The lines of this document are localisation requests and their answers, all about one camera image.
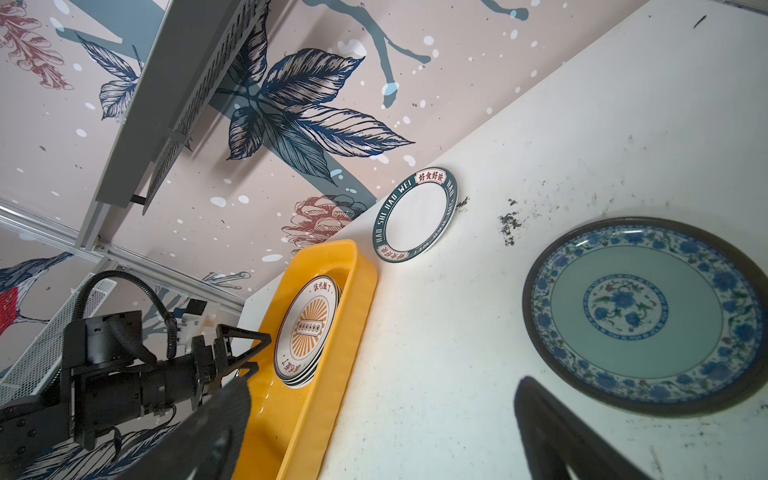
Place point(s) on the green rim plate far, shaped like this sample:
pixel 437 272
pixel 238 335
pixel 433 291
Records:
pixel 412 218

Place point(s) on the yellow plastic bin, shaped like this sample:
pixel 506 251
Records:
pixel 289 429

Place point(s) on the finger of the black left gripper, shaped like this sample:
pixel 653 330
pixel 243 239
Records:
pixel 235 350

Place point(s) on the white wire mesh shelf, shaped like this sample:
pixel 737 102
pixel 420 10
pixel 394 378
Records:
pixel 39 362

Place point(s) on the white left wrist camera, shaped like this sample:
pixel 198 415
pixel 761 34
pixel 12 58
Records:
pixel 196 318

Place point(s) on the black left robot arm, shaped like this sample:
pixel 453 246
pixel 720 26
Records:
pixel 108 377

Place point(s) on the blue floral green plate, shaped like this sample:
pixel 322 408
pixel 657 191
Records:
pixel 650 315

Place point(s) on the orange sunburst plate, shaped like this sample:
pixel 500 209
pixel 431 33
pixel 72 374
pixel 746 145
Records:
pixel 305 377
pixel 306 326

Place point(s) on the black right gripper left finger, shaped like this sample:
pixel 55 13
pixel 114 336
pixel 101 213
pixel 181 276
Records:
pixel 205 446

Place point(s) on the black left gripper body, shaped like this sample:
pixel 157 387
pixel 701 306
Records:
pixel 184 379

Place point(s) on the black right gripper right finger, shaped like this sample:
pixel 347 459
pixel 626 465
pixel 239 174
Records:
pixel 559 445

